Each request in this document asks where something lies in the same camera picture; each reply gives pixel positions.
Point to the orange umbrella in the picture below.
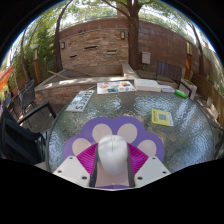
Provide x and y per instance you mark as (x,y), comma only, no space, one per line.
(6,76)

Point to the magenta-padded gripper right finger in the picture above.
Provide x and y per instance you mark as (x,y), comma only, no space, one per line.
(151,170)

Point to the white computer mouse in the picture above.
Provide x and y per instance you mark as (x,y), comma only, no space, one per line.
(112,155)

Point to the thin leaning tree trunk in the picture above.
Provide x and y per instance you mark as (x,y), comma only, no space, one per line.
(57,46)

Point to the colourful printed sheet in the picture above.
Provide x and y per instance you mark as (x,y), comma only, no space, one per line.
(116,87)

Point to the green plastic bottle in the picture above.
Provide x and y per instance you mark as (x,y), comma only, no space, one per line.
(181,94)

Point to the yellow square card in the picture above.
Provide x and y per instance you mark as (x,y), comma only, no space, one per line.
(162,117)

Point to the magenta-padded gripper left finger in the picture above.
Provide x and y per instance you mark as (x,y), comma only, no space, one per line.
(71,170)

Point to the white wall box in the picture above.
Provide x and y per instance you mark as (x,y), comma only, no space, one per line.
(146,58)

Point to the black wall lamp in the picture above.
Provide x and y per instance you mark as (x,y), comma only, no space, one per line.
(122,35)
(62,45)

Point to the black patio armchair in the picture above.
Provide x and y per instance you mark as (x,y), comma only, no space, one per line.
(20,136)

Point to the small white booklet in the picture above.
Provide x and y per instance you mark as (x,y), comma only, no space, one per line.
(167,88)

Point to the thick tree trunk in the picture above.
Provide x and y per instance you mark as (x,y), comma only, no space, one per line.
(134,40)

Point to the white licence plate sign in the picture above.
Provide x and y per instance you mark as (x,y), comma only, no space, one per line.
(80,101)

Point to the white flat box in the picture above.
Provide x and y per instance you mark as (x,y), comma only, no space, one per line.
(147,85)

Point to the dark slatted patio chair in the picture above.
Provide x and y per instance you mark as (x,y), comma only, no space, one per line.
(168,70)

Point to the purple paw-shaped mouse pad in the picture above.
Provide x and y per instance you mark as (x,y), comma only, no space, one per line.
(113,122)

